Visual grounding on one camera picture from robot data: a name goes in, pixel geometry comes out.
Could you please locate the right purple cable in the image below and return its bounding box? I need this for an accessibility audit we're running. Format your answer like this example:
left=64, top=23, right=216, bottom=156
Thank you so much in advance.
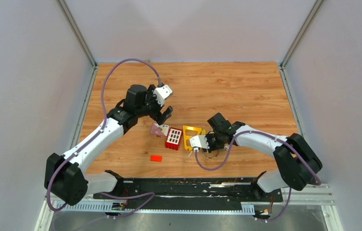
left=194, top=130, right=323, bottom=223

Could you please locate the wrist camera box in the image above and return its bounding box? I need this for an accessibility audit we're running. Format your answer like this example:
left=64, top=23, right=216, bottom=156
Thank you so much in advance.
left=153, top=85, right=173, bottom=107
left=189, top=135, right=209, bottom=150

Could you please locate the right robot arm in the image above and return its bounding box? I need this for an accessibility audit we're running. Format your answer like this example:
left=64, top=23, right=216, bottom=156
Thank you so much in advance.
left=205, top=113, right=323, bottom=201

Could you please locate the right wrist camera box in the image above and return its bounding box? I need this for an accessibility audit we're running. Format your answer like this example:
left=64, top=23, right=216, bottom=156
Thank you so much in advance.
left=189, top=135, right=209, bottom=150

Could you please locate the purple cable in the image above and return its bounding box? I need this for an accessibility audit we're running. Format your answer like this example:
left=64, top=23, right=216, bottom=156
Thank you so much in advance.
left=46, top=58, right=164, bottom=219
left=194, top=130, right=323, bottom=223

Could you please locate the red window block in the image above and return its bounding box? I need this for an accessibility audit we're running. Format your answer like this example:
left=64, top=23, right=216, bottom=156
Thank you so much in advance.
left=165, top=127, right=183, bottom=151

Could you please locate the yellow plastic triangle frame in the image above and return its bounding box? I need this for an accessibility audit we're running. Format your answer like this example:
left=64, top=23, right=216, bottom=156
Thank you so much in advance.
left=182, top=125, right=206, bottom=151

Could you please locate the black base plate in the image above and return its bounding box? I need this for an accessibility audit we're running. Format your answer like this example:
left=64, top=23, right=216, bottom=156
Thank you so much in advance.
left=108, top=177, right=283, bottom=203

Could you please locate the large metal keyring with tags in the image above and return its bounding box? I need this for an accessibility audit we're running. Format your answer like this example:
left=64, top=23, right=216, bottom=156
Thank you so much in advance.
left=199, top=130, right=231, bottom=159

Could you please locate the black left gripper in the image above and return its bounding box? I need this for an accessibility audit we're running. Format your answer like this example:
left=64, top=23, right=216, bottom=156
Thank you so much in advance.
left=137, top=85, right=173, bottom=125

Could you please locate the small orange-red block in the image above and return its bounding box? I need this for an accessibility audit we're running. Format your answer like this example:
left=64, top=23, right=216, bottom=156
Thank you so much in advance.
left=150, top=155, right=162, bottom=162

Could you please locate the aluminium front rail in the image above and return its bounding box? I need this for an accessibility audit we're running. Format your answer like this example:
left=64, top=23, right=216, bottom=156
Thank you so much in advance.
left=63, top=184, right=334, bottom=215

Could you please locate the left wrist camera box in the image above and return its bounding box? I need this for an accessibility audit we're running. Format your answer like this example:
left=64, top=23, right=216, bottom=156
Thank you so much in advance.
left=153, top=85, right=173, bottom=107

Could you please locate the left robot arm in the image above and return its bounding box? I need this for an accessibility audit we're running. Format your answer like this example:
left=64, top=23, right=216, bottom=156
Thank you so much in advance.
left=44, top=84, right=173, bottom=205

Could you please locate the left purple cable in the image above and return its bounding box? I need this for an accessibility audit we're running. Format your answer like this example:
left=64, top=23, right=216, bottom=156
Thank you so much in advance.
left=46, top=58, right=164, bottom=219

